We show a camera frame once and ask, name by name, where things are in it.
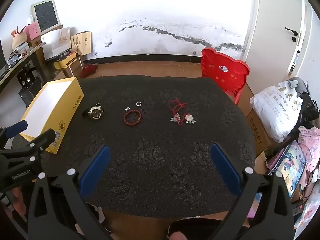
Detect black strap wristwatch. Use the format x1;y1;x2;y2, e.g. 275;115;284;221
82;103;104;119

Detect yellow cardboard box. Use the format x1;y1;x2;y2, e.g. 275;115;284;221
19;77;85;154

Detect colourful printed toy box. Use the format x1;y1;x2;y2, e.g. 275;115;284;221
269;140;307;198

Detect white framed monitor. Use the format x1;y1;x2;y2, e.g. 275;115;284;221
31;0;61;33

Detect pink gift box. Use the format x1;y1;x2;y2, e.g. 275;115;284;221
26;22;42;40

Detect pink flat box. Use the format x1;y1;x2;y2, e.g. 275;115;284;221
266;148;285;169

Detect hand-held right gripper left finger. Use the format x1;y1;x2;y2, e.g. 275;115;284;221
27;145;112;240

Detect white printed plastic bag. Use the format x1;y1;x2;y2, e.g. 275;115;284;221
249;81;303;143

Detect brown paper shopping bag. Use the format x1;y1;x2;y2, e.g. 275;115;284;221
70;31;93;55

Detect person's left forearm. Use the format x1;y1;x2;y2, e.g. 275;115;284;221
11;186;27;217

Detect beige handbag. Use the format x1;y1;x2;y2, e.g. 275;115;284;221
11;27;30;49

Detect white paper shopping bag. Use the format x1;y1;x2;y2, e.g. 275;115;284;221
41;27;73;60

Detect red bead bracelet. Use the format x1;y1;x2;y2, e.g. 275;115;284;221
123;109;142;125

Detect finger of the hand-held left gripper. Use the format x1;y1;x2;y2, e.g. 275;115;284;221
15;129;57;161
0;120;28;151

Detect pink printed packet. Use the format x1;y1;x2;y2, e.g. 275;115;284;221
297;126;320;173

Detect dark red cloth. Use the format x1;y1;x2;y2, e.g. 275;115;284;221
80;64;98;79

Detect brown cardboard box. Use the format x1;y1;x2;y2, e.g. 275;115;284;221
240;82;275;160

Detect white door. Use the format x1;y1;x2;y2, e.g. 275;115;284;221
244;0;320;80

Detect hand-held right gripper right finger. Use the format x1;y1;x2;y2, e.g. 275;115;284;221
210;142;295;240

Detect black door handle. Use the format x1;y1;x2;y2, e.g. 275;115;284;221
285;27;298;42

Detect red plastic chair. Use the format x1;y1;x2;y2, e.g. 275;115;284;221
201;47;250;105

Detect black floral patterned tablecloth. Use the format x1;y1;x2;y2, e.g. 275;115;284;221
11;75;257;219

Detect black speaker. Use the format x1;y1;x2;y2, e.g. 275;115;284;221
17;69;35;88

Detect red cord pendant necklace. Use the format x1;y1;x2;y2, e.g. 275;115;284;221
169;97;197;125

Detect black desk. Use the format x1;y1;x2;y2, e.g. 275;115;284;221
0;42;47;93

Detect yellow lidded box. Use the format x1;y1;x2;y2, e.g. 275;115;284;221
54;52;84;78

